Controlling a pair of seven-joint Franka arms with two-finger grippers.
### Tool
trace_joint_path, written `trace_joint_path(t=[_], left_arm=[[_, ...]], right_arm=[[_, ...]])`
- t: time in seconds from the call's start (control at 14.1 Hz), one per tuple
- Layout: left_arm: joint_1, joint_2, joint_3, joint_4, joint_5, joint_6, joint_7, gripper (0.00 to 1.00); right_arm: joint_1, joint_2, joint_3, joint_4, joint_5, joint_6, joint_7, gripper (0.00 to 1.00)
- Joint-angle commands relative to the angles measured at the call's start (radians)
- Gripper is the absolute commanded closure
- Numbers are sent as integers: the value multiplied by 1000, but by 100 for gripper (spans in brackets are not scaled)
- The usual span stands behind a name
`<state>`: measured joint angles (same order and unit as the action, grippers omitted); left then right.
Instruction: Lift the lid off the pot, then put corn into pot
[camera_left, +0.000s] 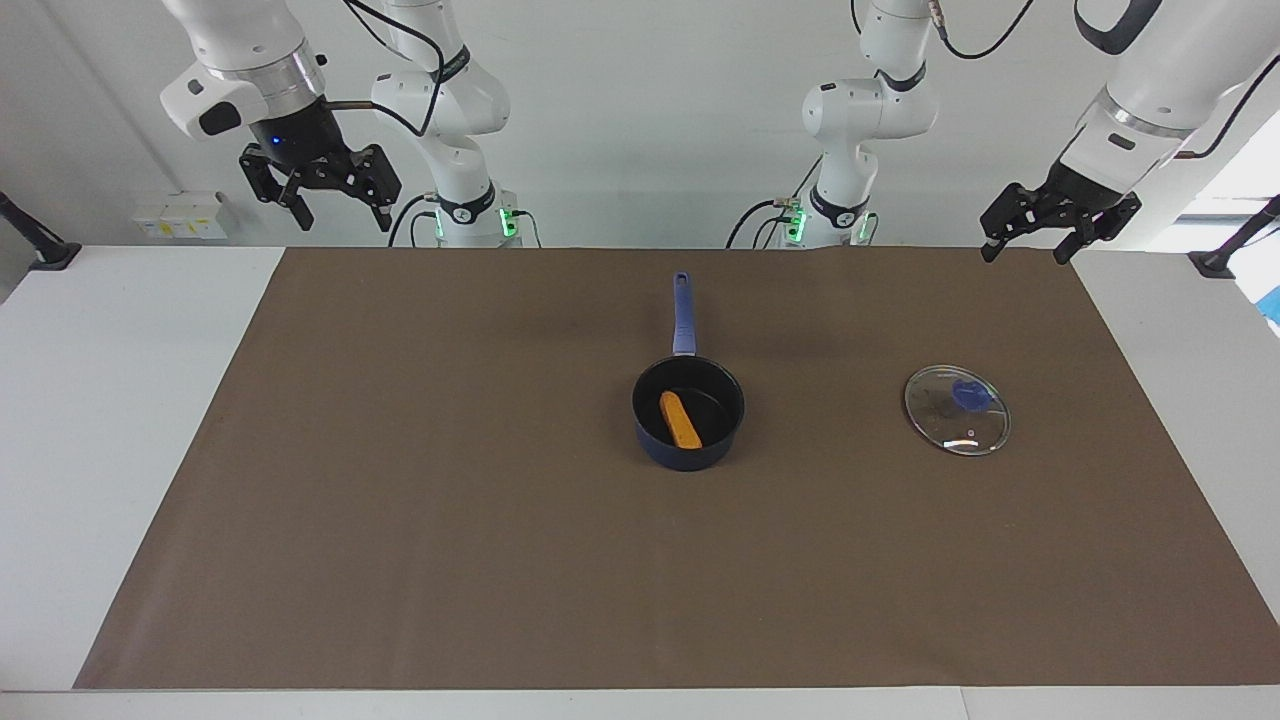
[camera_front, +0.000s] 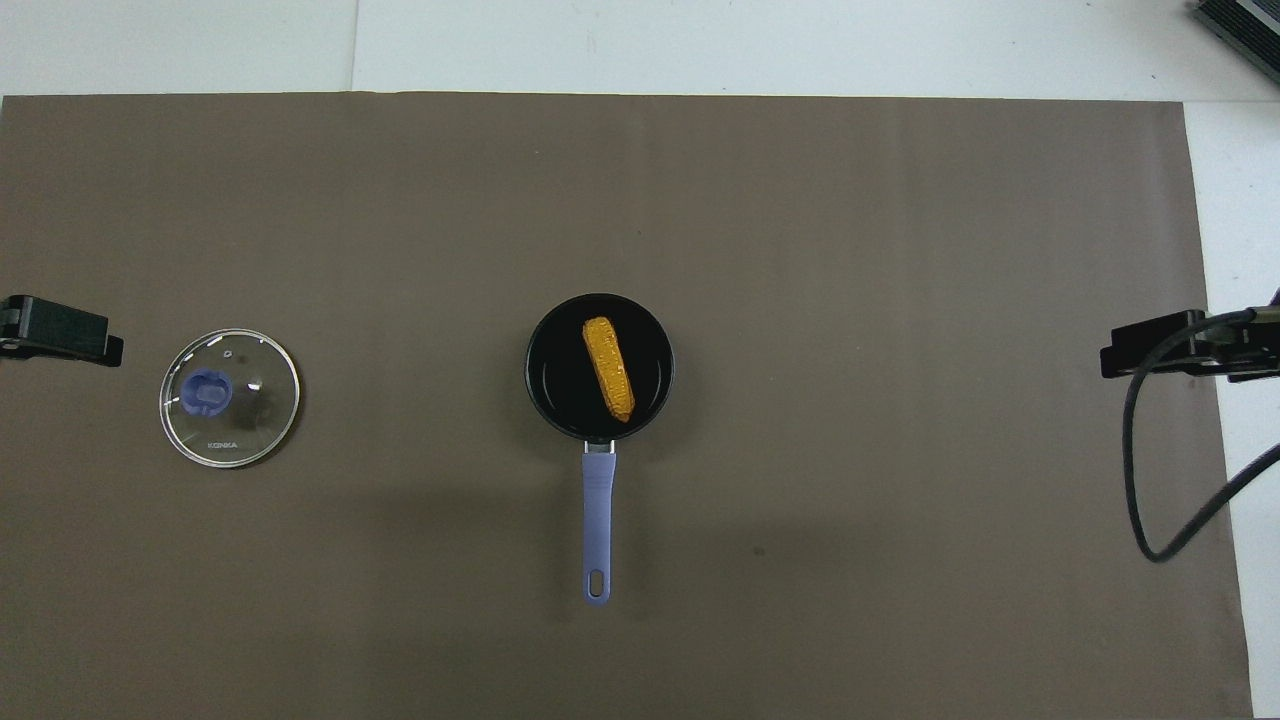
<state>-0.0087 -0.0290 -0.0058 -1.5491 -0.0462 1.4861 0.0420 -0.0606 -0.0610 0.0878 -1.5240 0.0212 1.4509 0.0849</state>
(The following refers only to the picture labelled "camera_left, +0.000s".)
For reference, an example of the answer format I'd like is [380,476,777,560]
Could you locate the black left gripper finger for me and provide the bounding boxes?
[979,184,1033,265]
[1053,198,1126,267]

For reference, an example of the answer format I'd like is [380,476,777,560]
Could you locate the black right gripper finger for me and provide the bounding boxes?
[239,148,317,234]
[344,144,404,234]

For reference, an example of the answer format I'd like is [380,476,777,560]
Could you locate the glass lid with purple knob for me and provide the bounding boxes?
[903,364,1013,458]

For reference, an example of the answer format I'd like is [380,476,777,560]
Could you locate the yellow toy corn cob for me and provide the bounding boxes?
[658,390,704,450]

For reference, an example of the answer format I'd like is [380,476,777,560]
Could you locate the brown table mat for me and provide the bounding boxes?
[73,247,1280,691]

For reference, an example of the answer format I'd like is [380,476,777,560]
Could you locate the black right arm base cable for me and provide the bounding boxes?
[387,194,443,249]

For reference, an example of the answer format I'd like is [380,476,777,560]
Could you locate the black arm base cable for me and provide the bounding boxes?
[725,155,826,249]
[387,194,443,249]

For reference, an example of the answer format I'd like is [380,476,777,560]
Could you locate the white wall socket box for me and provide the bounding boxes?
[132,191,230,242]

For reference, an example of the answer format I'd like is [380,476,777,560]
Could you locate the black camera stand clamp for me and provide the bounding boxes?
[0,191,82,272]
[1187,194,1280,280]

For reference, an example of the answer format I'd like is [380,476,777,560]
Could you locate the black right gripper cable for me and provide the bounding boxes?
[322,0,447,138]

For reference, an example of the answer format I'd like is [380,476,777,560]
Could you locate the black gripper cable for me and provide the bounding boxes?
[1174,54,1280,162]
[322,0,447,138]

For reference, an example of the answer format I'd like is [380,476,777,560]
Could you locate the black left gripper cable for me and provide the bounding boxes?
[1174,54,1280,162]

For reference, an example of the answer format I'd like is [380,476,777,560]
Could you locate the black left arm base cable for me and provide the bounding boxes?
[725,155,826,249]

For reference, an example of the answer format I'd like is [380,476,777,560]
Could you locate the dark saucepan with purple handle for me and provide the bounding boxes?
[631,271,747,472]

